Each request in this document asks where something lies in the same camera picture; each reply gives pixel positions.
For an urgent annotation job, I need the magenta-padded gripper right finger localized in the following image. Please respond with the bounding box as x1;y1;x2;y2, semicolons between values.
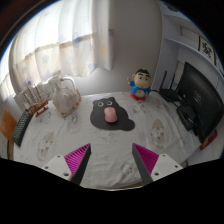
131;143;184;186

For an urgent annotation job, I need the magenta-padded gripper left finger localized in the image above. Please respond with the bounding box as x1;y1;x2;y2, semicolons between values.
40;143;92;185

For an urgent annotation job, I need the pink computer mouse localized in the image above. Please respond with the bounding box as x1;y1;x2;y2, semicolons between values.
103;106;118;124

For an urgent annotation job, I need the black cat-shaped mouse pad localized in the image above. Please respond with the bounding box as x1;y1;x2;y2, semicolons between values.
89;96;136;132

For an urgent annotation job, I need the white printed tablecloth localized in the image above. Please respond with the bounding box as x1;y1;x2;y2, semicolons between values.
13;91;203;190

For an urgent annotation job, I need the small black box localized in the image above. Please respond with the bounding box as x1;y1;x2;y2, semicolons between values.
175;104;198;132

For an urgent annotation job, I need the large white conch shell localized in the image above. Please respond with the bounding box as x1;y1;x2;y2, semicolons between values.
52;77;82;118

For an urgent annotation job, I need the black keyboard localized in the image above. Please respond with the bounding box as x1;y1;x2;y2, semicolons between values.
12;109;34;148

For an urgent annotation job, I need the wooden model sailing ship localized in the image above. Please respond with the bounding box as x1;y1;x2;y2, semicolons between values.
21;83;50;118

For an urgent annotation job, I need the red booklet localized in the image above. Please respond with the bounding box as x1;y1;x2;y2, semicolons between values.
199;129;218;151

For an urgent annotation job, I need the black router with antennas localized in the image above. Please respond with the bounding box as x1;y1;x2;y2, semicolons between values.
158;70;183;103

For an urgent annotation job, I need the cartoon boy figurine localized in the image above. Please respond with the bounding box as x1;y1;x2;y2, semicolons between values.
126;68;153;102

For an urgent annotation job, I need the orange wooden chair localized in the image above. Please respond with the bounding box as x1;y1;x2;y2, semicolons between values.
0;108;18;161

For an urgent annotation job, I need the black monitor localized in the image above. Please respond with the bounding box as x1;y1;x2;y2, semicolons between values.
175;61;224;144

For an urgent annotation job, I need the white star-print curtain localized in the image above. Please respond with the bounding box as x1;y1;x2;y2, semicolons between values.
0;0;116;101

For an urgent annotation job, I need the white shelf unit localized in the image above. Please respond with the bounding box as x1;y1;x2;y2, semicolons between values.
151;1;224;101

